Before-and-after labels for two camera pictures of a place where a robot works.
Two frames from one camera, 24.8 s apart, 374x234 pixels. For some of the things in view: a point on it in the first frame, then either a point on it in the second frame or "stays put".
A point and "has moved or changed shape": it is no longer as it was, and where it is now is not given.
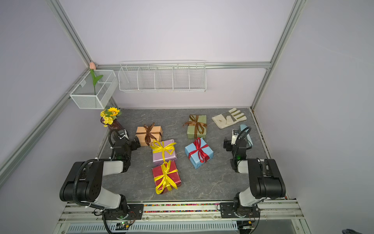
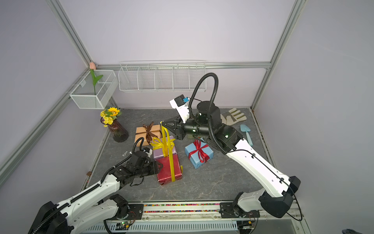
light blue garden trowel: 245,128 stays put
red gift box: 158,171 has moved or changed shape
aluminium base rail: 282,217 stays put
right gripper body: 227,143 → 193,128
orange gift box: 146,135 stays put
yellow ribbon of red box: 167,181 → 166,137
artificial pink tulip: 93,67 stays put
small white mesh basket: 96,90 stays put
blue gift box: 198,152 stays put
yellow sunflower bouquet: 109,115 stays put
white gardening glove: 232,116 stays put
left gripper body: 133,146 → 150,169
